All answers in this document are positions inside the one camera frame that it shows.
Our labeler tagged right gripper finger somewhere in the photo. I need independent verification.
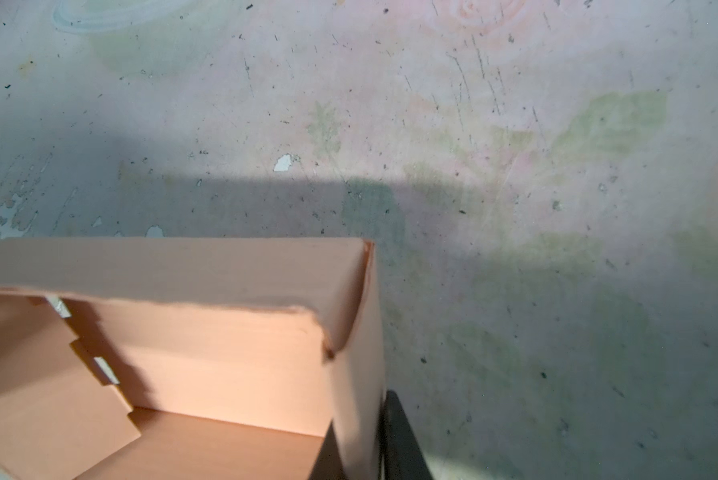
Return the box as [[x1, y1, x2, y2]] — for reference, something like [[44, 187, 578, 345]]
[[382, 390, 433, 480]]

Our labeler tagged orange paper box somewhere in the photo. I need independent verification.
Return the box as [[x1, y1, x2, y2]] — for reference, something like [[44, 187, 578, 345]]
[[0, 237, 386, 479]]

